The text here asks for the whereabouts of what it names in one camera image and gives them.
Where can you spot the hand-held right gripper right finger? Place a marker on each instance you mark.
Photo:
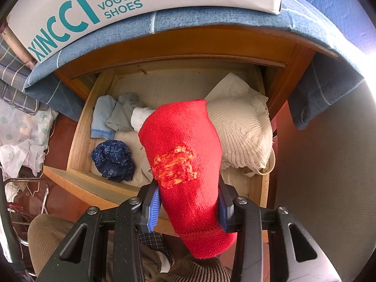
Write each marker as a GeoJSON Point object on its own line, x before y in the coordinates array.
{"type": "Point", "coordinates": [223, 215]}

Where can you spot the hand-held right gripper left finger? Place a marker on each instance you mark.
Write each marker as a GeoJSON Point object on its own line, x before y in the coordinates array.
{"type": "Point", "coordinates": [152, 211]}

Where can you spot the navy floral underwear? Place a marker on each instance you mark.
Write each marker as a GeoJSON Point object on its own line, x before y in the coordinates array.
{"type": "Point", "coordinates": [113, 158]}

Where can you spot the red knit garment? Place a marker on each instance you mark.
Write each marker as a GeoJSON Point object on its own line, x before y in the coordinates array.
{"type": "Point", "coordinates": [182, 141]}

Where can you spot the white garment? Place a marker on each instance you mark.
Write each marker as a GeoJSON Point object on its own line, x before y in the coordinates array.
{"type": "Point", "coordinates": [141, 119]}

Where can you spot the cream knit garment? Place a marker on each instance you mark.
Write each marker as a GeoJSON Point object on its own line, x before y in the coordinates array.
{"type": "Point", "coordinates": [243, 123]}

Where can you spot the grey garment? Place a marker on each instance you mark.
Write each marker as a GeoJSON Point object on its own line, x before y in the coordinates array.
{"type": "Point", "coordinates": [123, 114]}

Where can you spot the light blue garment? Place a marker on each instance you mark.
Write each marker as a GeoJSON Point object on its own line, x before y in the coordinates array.
{"type": "Point", "coordinates": [102, 114]}

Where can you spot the wooden drawer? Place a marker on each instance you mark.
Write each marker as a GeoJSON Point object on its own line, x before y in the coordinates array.
{"type": "Point", "coordinates": [83, 123]}

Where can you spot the plaid slipper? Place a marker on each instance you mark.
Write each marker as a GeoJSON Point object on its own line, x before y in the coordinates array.
{"type": "Point", "coordinates": [152, 241]}

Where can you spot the person's right leg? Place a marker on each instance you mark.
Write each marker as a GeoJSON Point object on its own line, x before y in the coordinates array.
{"type": "Point", "coordinates": [199, 270]}

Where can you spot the person's leg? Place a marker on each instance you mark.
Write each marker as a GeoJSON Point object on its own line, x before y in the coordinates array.
{"type": "Point", "coordinates": [199, 270]}
{"type": "Point", "coordinates": [44, 235]}

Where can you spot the person's left leg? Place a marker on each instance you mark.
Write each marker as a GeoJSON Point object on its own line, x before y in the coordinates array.
{"type": "Point", "coordinates": [44, 235]}

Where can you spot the white floral sheer cloth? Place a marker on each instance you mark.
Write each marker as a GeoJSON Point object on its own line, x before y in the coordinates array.
{"type": "Point", "coordinates": [23, 129]}

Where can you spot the blue checked cover cloth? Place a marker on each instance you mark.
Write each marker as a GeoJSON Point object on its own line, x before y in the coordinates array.
{"type": "Point", "coordinates": [205, 23]}

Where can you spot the grey plaid blanket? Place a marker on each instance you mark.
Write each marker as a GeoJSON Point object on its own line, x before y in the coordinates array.
{"type": "Point", "coordinates": [11, 70]}

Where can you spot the metal chair frame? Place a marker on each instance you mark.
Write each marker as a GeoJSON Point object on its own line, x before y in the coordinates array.
{"type": "Point", "coordinates": [46, 195]}

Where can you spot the blue foam wall mat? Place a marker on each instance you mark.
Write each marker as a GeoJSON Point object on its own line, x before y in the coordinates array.
{"type": "Point", "coordinates": [337, 0]}

